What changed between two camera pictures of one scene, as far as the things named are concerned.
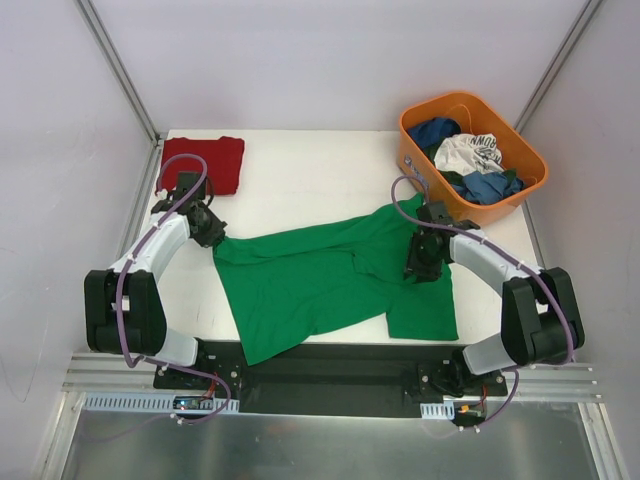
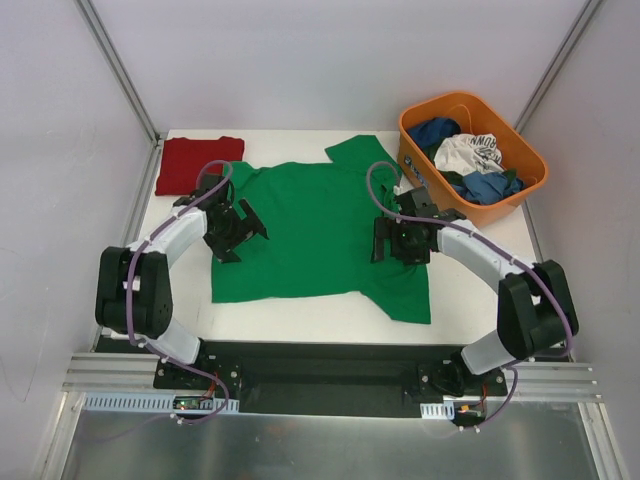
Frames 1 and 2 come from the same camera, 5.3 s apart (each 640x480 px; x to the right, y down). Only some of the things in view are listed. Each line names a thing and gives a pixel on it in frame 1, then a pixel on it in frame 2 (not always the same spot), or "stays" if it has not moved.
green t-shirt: x=286 y=282 → x=319 y=218
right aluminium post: x=571 y=38 stays
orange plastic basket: x=470 y=157 stays
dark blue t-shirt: x=430 y=131 stays
